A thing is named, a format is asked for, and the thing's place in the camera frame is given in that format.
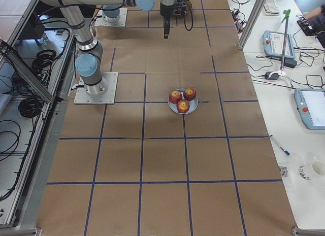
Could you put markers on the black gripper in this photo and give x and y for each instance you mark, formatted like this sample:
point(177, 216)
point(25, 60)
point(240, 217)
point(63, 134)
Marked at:
point(166, 7)

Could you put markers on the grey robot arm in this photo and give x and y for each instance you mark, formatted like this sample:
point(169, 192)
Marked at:
point(111, 13)
point(88, 63)

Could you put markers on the red apple on plate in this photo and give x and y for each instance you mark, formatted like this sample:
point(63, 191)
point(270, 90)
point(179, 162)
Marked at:
point(190, 94)
point(175, 96)
point(182, 106)

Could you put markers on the grey round plate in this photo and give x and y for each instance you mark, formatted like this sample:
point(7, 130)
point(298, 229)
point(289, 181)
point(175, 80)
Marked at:
point(193, 104)

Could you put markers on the far blue teach pendant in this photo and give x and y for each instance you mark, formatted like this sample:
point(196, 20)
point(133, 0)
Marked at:
point(273, 45)

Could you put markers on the blue teach pendant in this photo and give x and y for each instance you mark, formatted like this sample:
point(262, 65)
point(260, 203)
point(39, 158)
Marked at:
point(310, 106)
point(273, 45)

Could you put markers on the reacher grabber stick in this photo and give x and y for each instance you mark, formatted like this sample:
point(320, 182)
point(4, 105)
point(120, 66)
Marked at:
point(281, 73)

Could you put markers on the near blue teach pendant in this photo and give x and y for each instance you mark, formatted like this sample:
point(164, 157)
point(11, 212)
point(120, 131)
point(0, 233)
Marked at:
point(310, 106)

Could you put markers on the white blue pen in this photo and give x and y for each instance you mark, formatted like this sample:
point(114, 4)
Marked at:
point(285, 151)

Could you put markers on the white tape roll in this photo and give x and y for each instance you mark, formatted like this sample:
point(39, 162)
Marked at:
point(313, 170)

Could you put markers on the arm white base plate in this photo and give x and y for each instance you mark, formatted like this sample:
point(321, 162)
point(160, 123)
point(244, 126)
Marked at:
point(119, 23)
point(102, 93)

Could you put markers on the aluminium frame post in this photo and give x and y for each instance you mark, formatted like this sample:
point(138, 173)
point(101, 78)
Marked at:
point(256, 9)

